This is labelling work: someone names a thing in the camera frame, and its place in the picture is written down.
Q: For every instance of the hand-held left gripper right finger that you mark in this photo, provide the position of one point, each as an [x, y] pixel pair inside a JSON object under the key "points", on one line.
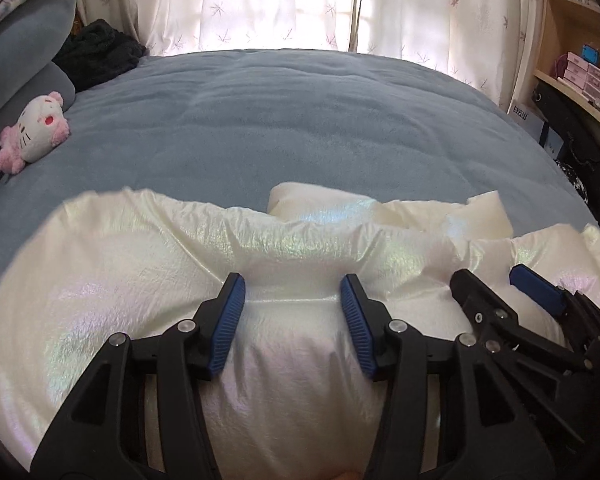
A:
{"points": [[357, 327]]}

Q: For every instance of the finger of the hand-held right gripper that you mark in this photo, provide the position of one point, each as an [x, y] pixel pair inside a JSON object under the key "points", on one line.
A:
{"points": [[485, 305], [535, 287]]}

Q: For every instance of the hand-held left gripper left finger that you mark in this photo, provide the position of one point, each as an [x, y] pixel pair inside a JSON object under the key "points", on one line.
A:
{"points": [[227, 322]]}

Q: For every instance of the white shiny padded jacket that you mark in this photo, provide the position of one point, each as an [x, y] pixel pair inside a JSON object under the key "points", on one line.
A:
{"points": [[180, 270]]}

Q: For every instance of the black cloth with white print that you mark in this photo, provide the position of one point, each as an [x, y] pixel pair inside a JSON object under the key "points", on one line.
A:
{"points": [[585, 160]]}

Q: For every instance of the white printed box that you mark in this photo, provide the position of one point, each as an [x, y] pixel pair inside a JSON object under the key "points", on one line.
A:
{"points": [[527, 117]]}

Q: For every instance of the blue bed blanket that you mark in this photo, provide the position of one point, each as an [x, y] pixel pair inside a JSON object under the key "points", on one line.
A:
{"points": [[280, 125]]}

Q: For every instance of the pink drawer organiser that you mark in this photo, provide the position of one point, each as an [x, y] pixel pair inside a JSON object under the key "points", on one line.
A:
{"points": [[587, 77]]}

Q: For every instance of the small blue box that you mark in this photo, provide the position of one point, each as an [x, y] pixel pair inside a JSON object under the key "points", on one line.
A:
{"points": [[592, 54]]}

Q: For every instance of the wooden curved shelf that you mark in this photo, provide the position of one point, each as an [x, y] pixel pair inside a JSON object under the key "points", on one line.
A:
{"points": [[562, 25]]}

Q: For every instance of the pink white cat plush toy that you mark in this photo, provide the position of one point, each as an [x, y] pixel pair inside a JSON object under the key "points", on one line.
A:
{"points": [[32, 132]]}

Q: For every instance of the white leaf-print curtain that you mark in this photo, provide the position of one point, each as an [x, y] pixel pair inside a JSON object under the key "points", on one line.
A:
{"points": [[245, 5], [440, 15]]}

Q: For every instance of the black knitted cloth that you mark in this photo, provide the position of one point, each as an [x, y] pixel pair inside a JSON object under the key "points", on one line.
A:
{"points": [[100, 52]]}

